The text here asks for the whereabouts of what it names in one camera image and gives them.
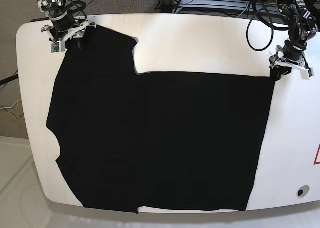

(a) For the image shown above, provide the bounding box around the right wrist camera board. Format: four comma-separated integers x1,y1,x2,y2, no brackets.
50,41,66,53

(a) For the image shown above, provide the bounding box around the black T-shirt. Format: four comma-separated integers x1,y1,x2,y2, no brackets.
45,25,276,215

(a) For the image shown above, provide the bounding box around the red warning sticker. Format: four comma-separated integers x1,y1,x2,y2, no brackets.
313,146,320,165

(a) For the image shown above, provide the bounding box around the aluminium frame rail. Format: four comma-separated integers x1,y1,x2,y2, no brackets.
174,0,253,14

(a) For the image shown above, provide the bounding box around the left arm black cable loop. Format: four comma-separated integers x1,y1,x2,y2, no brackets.
246,2,291,52

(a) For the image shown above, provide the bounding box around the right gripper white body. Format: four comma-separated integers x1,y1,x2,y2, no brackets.
41,20,97,42

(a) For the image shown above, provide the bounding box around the table cable grommet hole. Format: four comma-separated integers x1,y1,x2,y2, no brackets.
297,185,310,198

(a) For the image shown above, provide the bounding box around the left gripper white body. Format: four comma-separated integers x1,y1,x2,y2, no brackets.
269,45,309,72

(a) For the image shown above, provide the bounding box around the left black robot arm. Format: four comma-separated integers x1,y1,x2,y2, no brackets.
60,0,317,79

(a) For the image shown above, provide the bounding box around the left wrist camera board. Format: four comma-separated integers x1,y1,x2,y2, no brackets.
300,67,315,80

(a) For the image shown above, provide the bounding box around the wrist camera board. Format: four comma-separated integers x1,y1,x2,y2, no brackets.
50,41,66,53
300,67,315,80

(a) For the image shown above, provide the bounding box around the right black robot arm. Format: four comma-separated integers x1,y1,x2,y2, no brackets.
38,0,291,85

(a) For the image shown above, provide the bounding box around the white floor cable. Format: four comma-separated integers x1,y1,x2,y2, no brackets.
0,99,24,114

